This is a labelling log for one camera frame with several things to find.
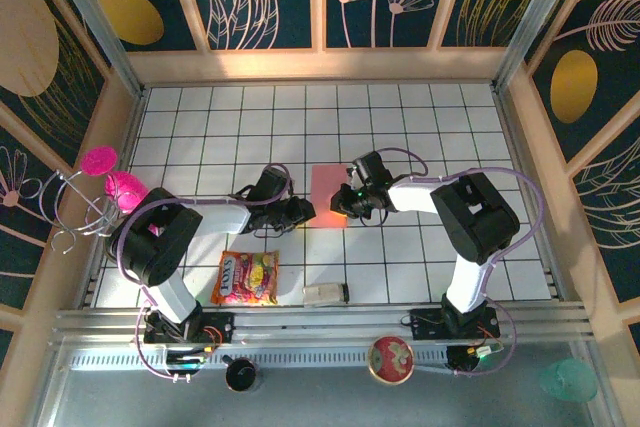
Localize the silver wire rack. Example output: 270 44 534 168
38 169 131 253

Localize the black mug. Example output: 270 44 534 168
221 354 261 393

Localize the small electronics board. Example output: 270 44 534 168
164 344 211 373
446 341 506 373

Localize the flat magenta fuzzy disc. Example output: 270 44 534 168
81 145 119 177

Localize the aluminium mounting rail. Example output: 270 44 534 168
49 301 594 348

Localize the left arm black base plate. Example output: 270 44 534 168
143 311 236 346

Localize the green plastic cup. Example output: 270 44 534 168
539 359 599 403

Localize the round magenta fuzzy ball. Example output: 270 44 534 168
103 170 150 213

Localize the red strawberry bowl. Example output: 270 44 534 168
367 335 415 386

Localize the orange candy bag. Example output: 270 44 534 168
210 249 280 307

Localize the slotted grey cable tray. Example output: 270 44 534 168
67 346 451 372

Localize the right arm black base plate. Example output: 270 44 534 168
399 307 500 341

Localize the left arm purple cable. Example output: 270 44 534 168
107 162 296 382

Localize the aluminium frame post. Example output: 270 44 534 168
492 0 584 91
42 0 146 98

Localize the clear jar with black lid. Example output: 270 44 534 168
302 282 350 308

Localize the pink cloth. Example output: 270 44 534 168
308 164 351 228

